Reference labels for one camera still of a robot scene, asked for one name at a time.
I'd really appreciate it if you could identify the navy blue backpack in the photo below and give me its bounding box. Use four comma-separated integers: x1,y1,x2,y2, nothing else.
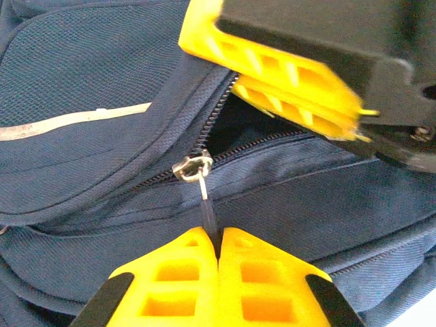
0,0,436,327

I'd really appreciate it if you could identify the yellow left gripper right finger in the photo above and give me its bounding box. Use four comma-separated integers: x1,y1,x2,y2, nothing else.
217,227,365,327

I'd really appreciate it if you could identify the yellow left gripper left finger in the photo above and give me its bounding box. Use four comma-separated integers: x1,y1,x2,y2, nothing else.
69,227,219,327

